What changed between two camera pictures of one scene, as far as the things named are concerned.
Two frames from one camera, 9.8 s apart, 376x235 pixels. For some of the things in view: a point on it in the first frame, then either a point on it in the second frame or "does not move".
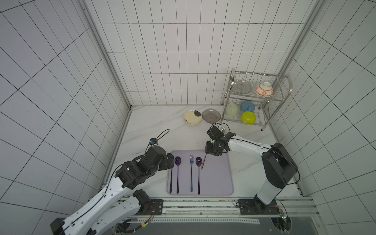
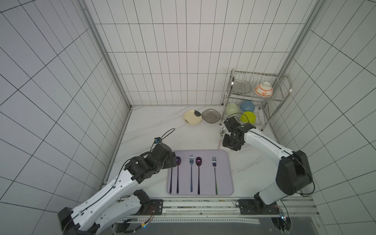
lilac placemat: x=195 y=173 does not move
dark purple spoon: x=199 y=162 does not move
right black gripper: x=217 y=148 to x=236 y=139
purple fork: x=170 y=187 does not move
